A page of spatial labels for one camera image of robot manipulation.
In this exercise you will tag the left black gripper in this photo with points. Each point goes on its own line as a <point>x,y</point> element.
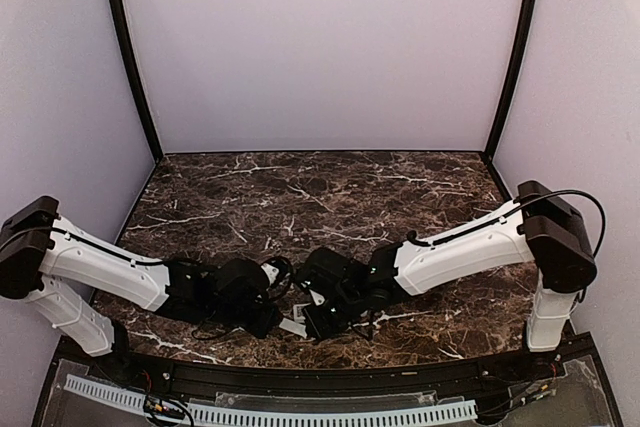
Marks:
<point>261,327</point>

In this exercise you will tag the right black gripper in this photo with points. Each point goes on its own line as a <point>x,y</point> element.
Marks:
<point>317,326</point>

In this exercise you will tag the white remote control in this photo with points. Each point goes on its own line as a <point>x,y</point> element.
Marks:
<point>295,325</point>

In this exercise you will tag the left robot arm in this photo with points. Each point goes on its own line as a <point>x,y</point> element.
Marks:
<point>41,252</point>

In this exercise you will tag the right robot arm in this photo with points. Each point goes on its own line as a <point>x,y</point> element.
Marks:
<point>537,226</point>

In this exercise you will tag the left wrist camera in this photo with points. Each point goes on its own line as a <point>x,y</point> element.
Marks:
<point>279,270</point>

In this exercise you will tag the white slotted cable duct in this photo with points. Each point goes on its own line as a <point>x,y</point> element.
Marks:
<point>252,410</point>

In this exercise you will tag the black front rail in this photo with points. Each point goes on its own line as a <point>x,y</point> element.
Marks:
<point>476,376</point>

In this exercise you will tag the left black frame post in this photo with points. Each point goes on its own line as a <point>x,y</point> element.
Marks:
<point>128,57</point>

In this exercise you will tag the black frame post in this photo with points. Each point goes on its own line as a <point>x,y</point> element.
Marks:
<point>128,57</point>
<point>520,40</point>

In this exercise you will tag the right black frame post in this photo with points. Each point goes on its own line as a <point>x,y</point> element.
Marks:
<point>520,40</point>

